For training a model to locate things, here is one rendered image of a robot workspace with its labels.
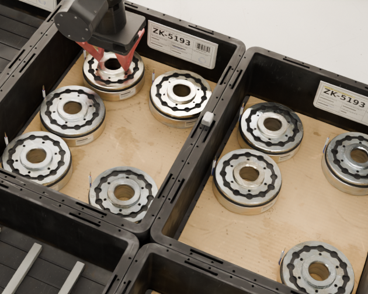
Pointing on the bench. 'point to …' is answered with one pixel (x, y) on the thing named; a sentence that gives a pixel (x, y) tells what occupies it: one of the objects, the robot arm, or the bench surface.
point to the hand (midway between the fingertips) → (113, 60)
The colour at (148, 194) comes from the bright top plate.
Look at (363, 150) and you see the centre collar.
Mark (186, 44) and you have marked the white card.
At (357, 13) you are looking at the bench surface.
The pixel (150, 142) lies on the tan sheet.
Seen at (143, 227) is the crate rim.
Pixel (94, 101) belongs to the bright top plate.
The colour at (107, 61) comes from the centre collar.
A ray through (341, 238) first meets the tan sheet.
